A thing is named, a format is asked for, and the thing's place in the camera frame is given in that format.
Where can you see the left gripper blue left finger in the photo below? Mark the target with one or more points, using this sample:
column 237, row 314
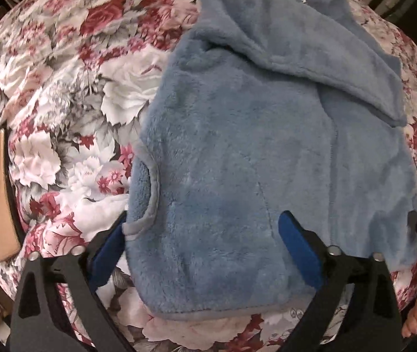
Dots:
column 39, row 321

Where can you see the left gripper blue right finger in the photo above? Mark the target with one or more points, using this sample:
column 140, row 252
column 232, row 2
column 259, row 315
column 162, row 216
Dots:
column 372, row 321

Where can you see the blue fleece jacket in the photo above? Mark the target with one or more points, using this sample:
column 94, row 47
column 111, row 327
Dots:
column 266, row 106

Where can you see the floral bed cover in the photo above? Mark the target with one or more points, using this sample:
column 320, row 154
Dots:
column 72, row 75

